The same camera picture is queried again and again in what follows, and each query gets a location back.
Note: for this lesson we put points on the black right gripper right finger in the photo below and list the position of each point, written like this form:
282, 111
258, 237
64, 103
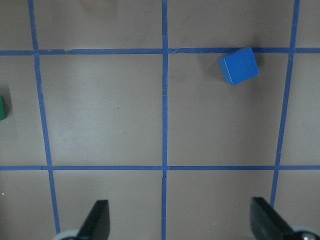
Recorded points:
266, 223

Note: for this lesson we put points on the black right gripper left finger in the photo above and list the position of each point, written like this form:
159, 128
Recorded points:
97, 224

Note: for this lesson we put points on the green wooden block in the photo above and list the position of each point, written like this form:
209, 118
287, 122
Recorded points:
2, 109

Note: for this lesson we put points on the blue wooden block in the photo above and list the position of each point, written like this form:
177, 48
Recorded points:
238, 66

